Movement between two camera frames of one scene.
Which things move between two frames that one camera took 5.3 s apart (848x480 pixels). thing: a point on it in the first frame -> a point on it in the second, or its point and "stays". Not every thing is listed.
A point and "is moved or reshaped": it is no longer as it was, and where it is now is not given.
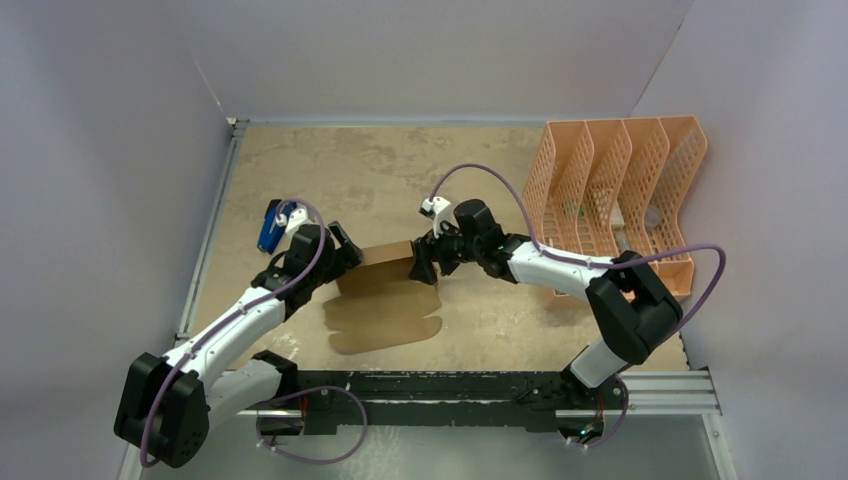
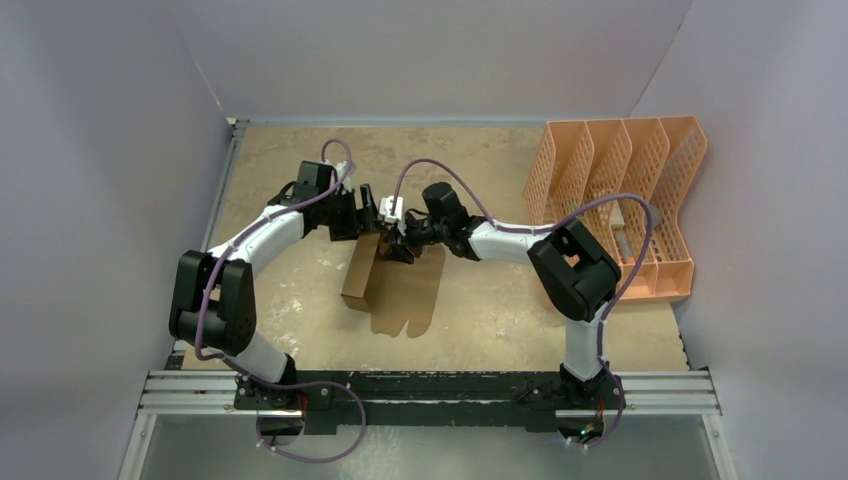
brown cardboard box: (380, 302) is moved or reshaped
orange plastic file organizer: (607, 187) stays
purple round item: (653, 215) stays
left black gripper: (344, 257) -> (357, 222)
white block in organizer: (617, 218) stays
